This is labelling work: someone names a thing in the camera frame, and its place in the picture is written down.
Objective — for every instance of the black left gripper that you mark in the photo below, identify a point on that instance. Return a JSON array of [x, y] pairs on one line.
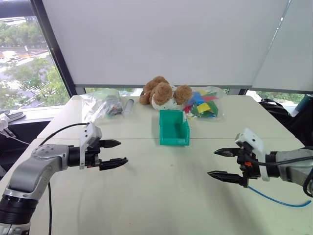
[[93, 159]]

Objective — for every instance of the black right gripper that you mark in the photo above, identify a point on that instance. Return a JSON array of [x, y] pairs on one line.
[[248, 169]]

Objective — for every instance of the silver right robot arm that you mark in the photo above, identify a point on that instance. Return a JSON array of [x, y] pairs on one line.
[[291, 161]]

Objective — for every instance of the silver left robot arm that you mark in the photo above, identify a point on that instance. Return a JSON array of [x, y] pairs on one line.
[[36, 161]]

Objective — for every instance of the clear bag of dark parts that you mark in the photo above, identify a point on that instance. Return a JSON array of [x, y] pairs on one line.
[[107, 105]]

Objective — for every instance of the grey cylindrical tube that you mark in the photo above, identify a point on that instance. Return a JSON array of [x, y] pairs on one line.
[[128, 107]]

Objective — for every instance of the clear bag of coloured pieces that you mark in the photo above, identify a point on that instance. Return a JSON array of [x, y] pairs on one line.
[[205, 105]]

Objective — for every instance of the green plastic storage bin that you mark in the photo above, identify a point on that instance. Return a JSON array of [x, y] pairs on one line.
[[171, 127]]

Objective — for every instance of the black backpack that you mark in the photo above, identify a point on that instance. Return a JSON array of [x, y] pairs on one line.
[[293, 122]]

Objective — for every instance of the brown plush dog toy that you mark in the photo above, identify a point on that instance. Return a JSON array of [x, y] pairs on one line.
[[161, 93]]

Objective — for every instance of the grey object on windowsill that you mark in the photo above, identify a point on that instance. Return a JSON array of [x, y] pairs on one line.
[[12, 114]]

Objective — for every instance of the white crumpled plastic object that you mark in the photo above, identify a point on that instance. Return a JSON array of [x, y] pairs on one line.
[[3, 123]]

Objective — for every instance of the narrow white roller blind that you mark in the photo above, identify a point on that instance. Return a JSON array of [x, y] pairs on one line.
[[288, 61]]

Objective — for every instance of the wide white roller blind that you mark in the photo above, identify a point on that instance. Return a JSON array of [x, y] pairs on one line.
[[159, 41]]

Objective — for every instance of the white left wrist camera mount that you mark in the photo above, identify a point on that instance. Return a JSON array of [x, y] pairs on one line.
[[88, 133]]

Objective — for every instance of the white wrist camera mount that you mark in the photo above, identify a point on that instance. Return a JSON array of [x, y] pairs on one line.
[[88, 133], [252, 138]]

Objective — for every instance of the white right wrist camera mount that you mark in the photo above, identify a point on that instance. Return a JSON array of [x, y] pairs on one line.
[[252, 138]]

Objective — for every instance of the black window frame post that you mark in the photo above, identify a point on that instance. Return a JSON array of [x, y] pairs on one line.
[[51, 46]]

